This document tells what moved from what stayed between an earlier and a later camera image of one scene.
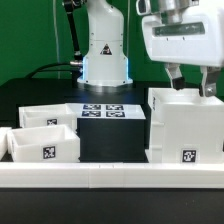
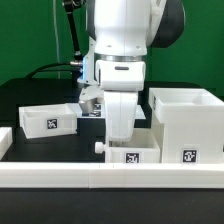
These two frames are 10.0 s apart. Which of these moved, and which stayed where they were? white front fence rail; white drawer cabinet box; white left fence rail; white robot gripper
Moved: white robot gripper
Stayed: white front fence rail; white drawer cabinet box; white left fence rail
